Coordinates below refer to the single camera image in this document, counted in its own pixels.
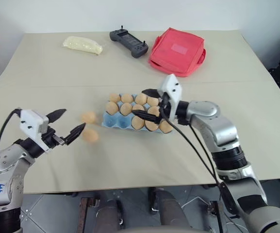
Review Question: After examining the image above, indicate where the clear bag of rice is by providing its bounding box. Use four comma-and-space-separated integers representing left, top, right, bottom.
62, 35, 104, 56

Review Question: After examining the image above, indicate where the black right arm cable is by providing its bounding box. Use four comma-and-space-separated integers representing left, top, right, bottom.
189, 122, 222, 185
159, 96, 228, 195

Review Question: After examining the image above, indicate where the red fabric bag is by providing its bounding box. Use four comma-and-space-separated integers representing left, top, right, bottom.
148, 27, 207, 78

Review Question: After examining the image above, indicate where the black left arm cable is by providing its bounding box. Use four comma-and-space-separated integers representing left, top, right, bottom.
0, 108, 22, 153

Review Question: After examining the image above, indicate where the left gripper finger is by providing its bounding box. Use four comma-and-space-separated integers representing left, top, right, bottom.
48, 109, 67, 123
65, 122, 86, 146

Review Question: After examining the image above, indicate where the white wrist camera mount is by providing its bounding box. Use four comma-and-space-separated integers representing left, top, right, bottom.
158, 74, 183, 121
19, 109, 50, 152

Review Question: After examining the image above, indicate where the dark grey handheld controller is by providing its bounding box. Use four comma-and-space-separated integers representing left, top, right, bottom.
109, 25, 149, 59

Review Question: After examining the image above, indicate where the blue egg carton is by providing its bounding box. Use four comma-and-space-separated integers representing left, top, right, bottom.
101, 93, 175, 134

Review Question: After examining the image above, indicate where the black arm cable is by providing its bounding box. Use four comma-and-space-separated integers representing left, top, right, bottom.
0, 108, 22, 153
159, 96, 228, 195
189, 122, 222, 185

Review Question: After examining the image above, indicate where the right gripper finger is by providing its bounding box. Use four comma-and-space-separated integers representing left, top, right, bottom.
132, 110, 165, 124
141, 88, 161, 99

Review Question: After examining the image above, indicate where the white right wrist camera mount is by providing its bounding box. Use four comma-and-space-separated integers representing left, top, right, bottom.
158, 74, 183, 121

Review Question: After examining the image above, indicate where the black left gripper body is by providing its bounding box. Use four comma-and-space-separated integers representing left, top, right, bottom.
41, 125, 67, 150

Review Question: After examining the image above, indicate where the rusty metal bar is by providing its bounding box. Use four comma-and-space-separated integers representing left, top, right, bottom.
80, 197, 95, 233

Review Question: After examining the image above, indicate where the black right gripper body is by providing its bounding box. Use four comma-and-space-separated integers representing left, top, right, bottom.
156, 90, 173, 120

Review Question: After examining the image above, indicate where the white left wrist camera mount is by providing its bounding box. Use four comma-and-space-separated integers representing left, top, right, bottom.
19, 109, 50, 152

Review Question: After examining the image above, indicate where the dark rounded shape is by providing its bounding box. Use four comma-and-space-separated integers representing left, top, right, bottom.
154, 189, 188, 233
95, 191, 126, 233

